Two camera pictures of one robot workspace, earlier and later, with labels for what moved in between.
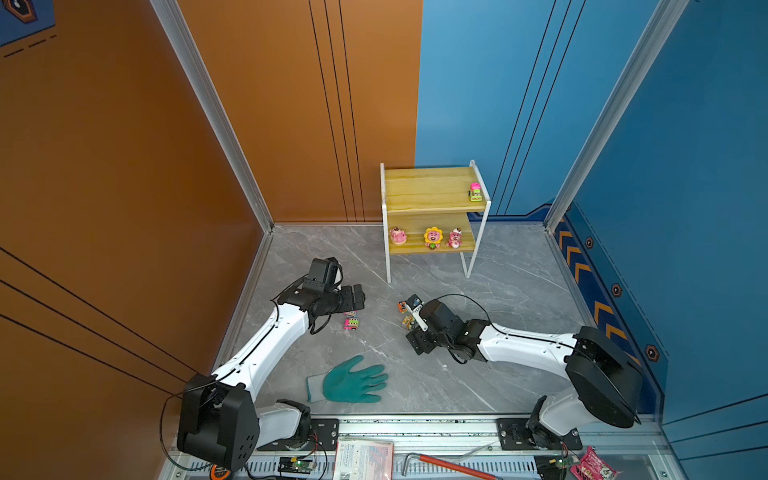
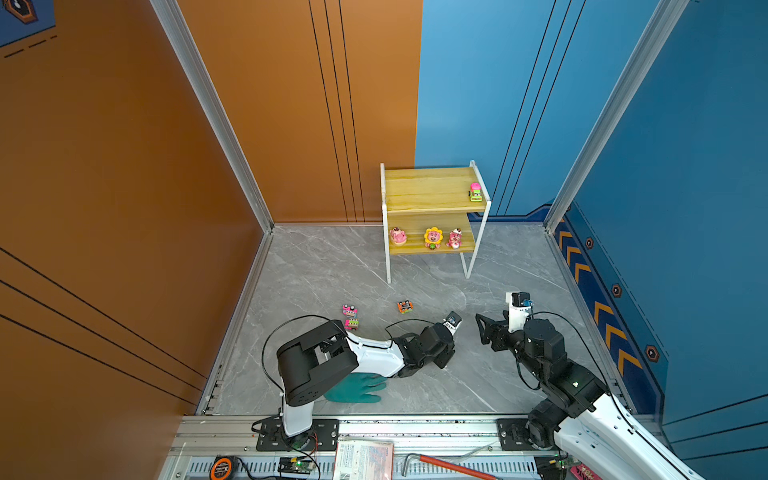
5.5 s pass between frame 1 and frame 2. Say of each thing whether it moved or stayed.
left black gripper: moved
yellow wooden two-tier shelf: stayed
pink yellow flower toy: stayed
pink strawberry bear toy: stayed
